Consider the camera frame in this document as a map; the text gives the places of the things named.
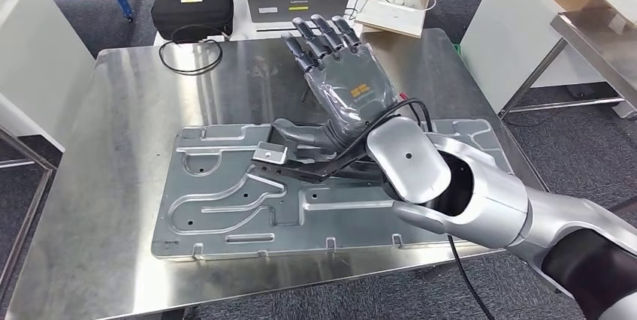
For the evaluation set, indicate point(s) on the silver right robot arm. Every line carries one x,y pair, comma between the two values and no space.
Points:
492,208

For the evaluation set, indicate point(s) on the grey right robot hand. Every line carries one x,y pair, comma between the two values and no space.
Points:
353,89

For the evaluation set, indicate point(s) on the silver metal plate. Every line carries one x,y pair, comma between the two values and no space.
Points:
348,228

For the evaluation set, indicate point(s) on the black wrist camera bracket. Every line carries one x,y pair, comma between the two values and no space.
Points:
303,174

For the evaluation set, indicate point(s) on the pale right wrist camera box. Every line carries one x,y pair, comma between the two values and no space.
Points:
270,153

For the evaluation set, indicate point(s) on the black carrying case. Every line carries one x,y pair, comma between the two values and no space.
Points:
191,14

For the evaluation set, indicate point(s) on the white flat box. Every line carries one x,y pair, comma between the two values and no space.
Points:
393,16

